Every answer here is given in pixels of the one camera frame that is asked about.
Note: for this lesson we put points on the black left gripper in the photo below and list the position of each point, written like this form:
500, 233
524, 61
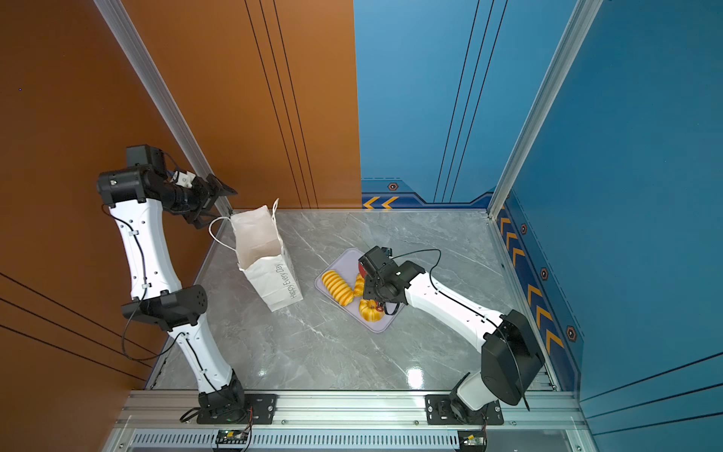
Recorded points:
207, 197

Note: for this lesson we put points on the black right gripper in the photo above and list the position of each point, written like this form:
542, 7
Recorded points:
367, 294

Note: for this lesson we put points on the yellow croissant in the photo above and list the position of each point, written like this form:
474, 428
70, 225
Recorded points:
359, 286

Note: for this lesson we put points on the small bundt bread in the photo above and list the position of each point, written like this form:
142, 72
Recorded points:
371, 311

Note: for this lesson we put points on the striped long bread loaf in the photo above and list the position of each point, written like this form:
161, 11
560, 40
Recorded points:
338, 288

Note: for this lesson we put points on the white printed paper bag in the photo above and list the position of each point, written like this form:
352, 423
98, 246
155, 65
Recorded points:
262, 256

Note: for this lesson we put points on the red metal tongs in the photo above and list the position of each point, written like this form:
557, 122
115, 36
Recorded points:
370, 310

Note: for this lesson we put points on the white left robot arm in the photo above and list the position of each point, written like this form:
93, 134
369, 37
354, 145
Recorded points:
136, 199

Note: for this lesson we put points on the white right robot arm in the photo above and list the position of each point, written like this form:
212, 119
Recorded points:
510, 355

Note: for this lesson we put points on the lilac serving tray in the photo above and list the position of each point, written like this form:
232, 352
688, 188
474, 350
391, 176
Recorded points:
347, 266

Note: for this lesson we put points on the right controller board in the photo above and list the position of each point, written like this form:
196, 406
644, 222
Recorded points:
472, 441

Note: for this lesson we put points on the controller board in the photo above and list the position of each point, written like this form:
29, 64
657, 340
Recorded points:
472, 441
232, 438

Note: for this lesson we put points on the left controller board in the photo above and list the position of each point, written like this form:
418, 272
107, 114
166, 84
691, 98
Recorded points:
232, 438

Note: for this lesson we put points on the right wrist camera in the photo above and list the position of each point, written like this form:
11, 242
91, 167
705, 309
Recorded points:
373, 261

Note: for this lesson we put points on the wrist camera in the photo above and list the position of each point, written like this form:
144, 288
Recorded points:
373, 261
146, 155

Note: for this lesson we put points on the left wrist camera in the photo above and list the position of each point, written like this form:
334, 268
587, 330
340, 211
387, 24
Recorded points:
146, 155

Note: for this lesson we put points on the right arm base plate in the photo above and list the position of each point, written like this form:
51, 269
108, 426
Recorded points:
444, 410

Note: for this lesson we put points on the aluminium corner post left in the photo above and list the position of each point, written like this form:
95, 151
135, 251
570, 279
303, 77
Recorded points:
125, 33

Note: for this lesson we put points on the aluminium corner post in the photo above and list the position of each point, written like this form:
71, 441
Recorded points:
125, 33
573, 37

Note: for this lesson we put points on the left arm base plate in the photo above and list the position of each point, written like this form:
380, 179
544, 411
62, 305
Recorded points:
255, 408

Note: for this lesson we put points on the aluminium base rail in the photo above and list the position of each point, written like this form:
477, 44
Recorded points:
348, 421

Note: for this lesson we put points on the aluminium corner post right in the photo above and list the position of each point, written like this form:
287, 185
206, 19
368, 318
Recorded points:
573, 37

